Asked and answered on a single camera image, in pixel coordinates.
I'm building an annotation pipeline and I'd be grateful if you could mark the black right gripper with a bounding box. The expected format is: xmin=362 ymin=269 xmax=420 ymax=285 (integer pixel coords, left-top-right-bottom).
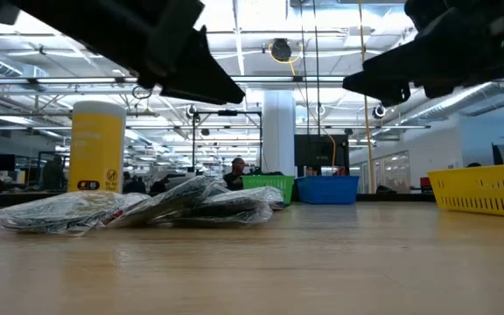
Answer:
xmin=342 ymin=0 xmax=504 ymax=107

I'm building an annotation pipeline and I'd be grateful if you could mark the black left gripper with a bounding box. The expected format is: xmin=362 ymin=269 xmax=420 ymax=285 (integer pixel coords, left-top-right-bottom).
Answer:
xmin=0 ymin=0 xmax=247 ymax=105

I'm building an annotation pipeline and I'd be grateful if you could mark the clear plastic bagged comb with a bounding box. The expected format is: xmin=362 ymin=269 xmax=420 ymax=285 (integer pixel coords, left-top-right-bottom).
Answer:
xmin=153 ymin=185 xmax=286 ymax=228
xmin=0 ymin=190 xmax=151 ymax=237
xmin=105 ymin=174 xmax=231 ymax=228

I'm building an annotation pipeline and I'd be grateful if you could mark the white building column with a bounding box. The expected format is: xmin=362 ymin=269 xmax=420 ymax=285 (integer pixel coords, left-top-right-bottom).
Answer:
xmin=262 ymin=89 xmax=297 ymax=177

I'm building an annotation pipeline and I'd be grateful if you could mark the black cabinet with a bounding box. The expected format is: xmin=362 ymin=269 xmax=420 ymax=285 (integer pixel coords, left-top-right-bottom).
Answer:
xmin=294 ymin=134 xmax=350 ymax=178

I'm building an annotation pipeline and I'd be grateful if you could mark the green plastic basket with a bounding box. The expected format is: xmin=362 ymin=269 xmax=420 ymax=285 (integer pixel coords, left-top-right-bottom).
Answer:
xmin=241 ymin=174 xmax=296 ymax=207

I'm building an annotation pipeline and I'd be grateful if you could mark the yellow white wipes canister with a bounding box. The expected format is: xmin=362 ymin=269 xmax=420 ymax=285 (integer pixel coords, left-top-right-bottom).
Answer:
xmin=67 ymin=100 xmax=127 ymax=193

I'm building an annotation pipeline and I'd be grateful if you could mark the blue plastic basket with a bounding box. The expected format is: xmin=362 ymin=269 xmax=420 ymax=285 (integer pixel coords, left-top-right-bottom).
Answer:
xmin=296 ymin=175 xmax=361 ymax=206

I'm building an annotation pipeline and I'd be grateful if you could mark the yellow plastic basket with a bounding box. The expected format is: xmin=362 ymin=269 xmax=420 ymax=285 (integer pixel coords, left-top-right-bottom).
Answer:
xmin=427 ymin=163 xmax=504 ymax=219

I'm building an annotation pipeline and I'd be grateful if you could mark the yellow hanging cord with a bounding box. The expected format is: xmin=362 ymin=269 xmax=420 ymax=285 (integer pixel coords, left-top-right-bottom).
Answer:
xmin=357 ymin=0 xmax=376 ymax=194

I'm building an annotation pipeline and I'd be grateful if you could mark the black ceiling cable reel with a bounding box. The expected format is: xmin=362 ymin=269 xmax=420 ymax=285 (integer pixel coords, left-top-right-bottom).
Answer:
xmin=270 ymin=38 xmax=293 ymax=63

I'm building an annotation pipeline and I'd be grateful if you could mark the black hanging cable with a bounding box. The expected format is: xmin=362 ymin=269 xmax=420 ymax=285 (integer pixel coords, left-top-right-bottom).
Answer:
xmin=312 ymin=0 xmax=322 ymax=137
xmin=299 ymin=0 xmax=311 ymax=137

